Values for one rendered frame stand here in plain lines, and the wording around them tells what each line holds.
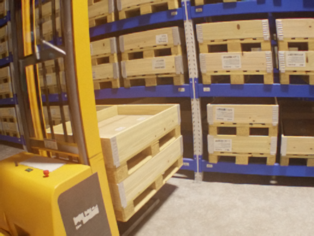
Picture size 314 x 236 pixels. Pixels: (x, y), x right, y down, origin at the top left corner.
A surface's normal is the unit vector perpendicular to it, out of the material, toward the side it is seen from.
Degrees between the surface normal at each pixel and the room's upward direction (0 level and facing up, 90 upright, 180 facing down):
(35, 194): 68
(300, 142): 90
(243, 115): 90
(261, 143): 90
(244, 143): 90
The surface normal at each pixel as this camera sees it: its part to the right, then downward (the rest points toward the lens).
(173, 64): -0.46, 0.23
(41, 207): -0.46, -0.05
